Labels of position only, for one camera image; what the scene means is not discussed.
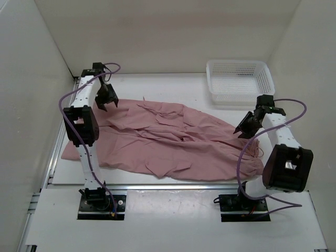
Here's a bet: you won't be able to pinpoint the pink trousers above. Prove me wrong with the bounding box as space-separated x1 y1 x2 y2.
60 96 265 182

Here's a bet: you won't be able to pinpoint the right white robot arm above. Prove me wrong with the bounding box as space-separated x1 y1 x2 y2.
235 106 313 210

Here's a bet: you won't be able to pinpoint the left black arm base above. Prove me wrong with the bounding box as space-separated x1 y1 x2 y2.
77 190 127 221

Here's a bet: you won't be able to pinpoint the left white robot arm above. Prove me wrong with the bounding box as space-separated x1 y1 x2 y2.
59 62 119 214

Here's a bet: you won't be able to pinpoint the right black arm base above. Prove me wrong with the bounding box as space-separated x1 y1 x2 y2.
213 193 270 223

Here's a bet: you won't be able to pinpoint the white plastic basket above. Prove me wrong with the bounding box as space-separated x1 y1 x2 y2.
206 59 275 106

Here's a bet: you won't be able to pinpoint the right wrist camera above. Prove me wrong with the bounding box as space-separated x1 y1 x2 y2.
256 94 275 109

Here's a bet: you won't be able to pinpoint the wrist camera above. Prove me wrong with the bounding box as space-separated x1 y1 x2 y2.
92 62 105 76
256 94 275 109

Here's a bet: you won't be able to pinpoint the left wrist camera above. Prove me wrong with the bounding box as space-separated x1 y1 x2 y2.
92 62 105 76

